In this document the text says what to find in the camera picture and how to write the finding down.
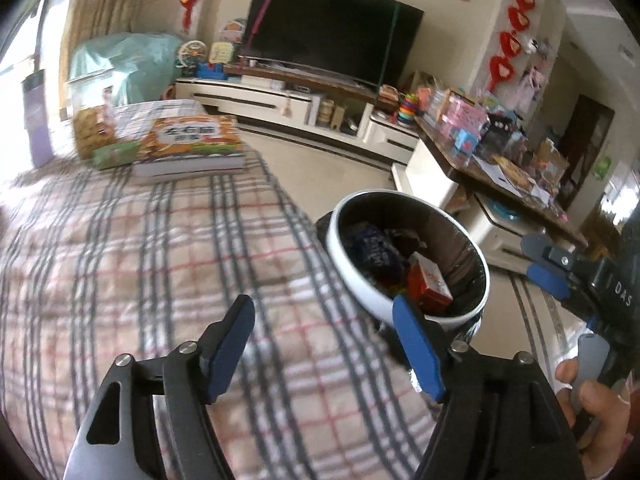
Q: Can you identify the colourful stacking ring toy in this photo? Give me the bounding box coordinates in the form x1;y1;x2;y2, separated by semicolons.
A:
397;92;418;126

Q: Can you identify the black television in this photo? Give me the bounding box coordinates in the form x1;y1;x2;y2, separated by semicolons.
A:
239;0;426;92

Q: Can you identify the white round bin black liner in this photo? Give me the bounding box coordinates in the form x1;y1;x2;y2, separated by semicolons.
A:
316;190;491;333

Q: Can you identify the beige curtain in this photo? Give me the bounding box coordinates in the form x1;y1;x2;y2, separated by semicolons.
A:
65;0;146;56

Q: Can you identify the dark blue bag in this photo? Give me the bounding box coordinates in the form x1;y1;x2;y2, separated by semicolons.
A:
347;225;406;271

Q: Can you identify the white television cabinet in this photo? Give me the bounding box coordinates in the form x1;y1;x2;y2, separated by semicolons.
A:
174;62;421;163

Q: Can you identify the round colourful sign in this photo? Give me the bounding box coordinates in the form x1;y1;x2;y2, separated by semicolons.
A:
220;19;246;43

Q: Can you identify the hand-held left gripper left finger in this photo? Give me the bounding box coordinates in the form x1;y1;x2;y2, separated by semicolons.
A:
65;294;256;480

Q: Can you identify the green box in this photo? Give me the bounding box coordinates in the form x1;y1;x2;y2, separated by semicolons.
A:
92;141;143;170

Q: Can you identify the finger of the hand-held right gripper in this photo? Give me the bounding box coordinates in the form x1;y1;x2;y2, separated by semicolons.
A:
520;234;576;272
526;262;573;302

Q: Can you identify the clear cookie jar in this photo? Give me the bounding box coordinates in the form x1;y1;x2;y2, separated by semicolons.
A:
67;72;121;158

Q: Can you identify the teal covered armchair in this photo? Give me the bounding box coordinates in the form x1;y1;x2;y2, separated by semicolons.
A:
67;32;186;108

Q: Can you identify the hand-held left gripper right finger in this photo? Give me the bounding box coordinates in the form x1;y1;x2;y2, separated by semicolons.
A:
391;294;586;480

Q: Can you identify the person's right hand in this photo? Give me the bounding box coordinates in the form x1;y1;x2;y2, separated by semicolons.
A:
554;360;633;448

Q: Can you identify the purple drinking bottle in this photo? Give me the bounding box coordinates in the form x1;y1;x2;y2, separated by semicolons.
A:
22;69;53;168

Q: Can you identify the cream toy board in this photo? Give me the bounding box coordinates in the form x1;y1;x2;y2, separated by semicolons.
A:
209;42;236;65

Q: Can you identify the white side table dark top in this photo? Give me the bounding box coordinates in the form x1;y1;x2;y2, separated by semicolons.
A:
392;115;588;273

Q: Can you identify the orange snack box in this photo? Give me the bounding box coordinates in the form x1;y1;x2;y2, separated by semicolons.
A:
132;115;247;183

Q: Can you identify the red and white box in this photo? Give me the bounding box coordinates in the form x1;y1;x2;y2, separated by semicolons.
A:
407;252;453;313

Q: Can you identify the pink toy box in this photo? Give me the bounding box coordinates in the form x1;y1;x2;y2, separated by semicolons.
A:
442;90;488;133

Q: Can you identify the ferris wheel toy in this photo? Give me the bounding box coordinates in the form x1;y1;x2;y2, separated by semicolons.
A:
176;40;207;68

